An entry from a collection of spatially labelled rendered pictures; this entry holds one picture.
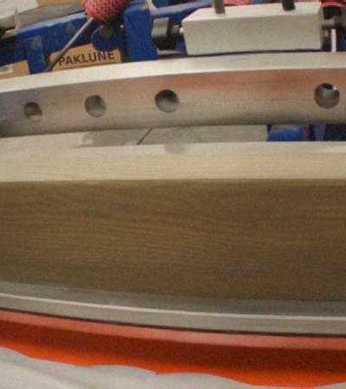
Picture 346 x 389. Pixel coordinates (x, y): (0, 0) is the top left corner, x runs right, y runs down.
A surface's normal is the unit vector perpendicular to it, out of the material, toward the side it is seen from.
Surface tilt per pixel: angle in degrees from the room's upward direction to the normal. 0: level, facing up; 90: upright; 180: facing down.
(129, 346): 0
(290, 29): 90
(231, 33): 90
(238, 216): 90
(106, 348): 0
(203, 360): 0
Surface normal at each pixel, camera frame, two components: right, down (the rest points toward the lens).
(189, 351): -0.16, -0.88
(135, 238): -0.31, 0.47
